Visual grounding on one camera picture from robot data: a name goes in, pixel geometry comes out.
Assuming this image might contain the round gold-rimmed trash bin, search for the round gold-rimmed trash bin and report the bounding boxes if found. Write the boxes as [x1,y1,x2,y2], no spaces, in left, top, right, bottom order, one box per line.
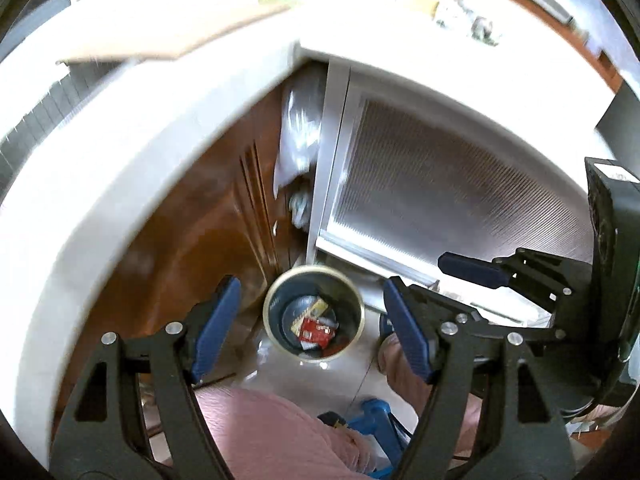
[262,266,364,363]

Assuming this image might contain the blue plastic stool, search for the blue plastic stool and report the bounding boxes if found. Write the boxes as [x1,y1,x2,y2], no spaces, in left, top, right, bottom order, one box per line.
[318,398,412,479]

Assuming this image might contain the ribbed glass sliding door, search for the ribbed glass sliding door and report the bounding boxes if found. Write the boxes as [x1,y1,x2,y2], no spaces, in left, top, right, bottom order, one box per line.
[305,58,597,321]

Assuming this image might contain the red snack wrapper in bin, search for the red snack wrapper in bin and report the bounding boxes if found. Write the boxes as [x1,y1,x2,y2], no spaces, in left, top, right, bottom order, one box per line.
[297,316,337,350]

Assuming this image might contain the person's pink trouser legs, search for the person's pink trouser legs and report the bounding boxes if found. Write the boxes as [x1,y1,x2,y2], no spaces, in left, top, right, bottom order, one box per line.
[195,334,482,480]

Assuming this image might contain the white plastic bag hanging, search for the white plastic bag hanging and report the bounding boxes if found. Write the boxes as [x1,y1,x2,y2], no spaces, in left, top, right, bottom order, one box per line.
[271,66,327,231]

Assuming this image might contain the brown wooden cabinet door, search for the brown wooden cabinet door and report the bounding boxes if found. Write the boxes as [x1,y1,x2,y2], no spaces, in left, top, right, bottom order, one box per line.
[55,86,306,410]

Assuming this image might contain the white countertop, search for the white countertop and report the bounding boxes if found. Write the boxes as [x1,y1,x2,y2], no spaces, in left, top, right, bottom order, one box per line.
[1,0,614,464]

